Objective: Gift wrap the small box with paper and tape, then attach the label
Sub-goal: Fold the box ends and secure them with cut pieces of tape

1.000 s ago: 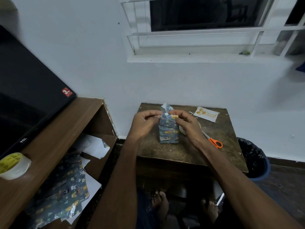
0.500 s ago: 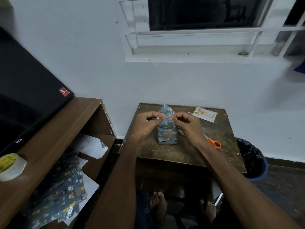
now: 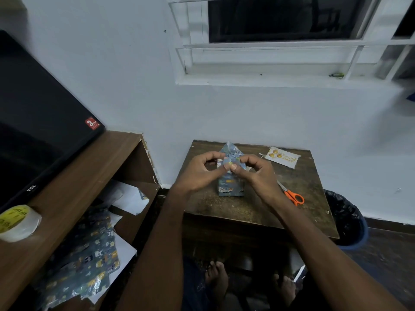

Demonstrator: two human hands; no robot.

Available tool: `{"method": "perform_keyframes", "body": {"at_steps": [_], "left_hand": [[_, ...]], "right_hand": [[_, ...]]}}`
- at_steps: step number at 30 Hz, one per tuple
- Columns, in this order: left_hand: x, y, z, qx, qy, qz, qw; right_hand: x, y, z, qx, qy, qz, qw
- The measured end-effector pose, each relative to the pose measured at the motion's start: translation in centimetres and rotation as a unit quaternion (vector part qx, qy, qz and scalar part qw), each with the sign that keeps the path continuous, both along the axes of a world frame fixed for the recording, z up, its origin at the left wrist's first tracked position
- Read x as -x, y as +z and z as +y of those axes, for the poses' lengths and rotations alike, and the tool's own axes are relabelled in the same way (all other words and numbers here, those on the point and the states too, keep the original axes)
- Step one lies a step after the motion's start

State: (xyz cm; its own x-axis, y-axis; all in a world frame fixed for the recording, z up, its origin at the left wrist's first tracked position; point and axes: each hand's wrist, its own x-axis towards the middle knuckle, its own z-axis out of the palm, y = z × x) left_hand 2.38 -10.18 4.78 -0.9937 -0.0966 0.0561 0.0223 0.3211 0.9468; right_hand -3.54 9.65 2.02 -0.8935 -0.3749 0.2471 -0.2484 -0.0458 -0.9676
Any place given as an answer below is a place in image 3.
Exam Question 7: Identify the person's right hand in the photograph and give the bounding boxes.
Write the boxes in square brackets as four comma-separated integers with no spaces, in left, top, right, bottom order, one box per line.
[230,154,288,211]

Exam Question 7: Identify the person's left hand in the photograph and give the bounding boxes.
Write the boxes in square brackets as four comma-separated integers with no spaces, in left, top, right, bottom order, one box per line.
[171,151,230,195]

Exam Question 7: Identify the blue patterned gift box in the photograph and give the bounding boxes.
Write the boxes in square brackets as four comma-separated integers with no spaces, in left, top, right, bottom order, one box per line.
[216,141,247,197]

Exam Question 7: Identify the person's right forearm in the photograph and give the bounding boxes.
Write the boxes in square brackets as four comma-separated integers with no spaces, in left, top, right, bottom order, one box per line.
[272,199,408,311]

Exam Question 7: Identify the person's left forearm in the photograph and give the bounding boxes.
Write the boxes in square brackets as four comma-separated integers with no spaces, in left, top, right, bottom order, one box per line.
[116,187,186,311]

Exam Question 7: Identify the white gift tag card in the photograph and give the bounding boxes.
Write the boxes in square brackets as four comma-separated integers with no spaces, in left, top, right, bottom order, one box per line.
[264,146,302,169]

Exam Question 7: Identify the small dark wooden table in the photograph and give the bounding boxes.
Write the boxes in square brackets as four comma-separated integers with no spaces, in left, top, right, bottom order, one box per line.
[181,140,340,246]

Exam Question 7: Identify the person's left foot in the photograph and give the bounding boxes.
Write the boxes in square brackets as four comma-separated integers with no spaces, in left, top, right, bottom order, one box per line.
[204,261,229,303]

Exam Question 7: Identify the person's foot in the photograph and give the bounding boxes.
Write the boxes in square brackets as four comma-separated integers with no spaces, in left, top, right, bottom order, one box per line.
[273,275,297,309]
[204,261,229,303]

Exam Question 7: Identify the blue bin with black bag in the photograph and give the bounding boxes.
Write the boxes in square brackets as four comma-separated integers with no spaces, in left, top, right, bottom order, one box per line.
[324,190,369,251]

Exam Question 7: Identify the dark blue shorts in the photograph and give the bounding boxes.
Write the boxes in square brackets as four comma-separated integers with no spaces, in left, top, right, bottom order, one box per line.
[181,256,209,311]

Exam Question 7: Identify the white framed window with grille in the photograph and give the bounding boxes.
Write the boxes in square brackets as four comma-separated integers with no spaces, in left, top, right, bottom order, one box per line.
[166,0,415,88]

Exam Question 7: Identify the person's right foot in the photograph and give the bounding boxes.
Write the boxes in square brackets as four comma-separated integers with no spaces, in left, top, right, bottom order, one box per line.
[273,275,297,309]

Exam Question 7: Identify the brown wooden shelf unit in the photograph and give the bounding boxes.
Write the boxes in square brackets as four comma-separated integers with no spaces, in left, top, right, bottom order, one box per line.
[0,130,161,311]

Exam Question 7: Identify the blue patterned wrapping paper sheet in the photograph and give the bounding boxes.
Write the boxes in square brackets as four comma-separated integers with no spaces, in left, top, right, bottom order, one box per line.
[32,206,121,311]

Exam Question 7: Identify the black flat screen television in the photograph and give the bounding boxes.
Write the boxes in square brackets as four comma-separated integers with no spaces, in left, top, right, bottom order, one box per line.
[0,29,106,213]

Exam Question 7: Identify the clear adhesive tape roll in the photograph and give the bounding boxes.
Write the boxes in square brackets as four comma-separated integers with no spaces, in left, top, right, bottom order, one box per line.
[0,205,43,243]

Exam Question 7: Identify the orange handled scissors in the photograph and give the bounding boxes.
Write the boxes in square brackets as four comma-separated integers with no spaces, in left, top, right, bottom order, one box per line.
[277,180,305,206]

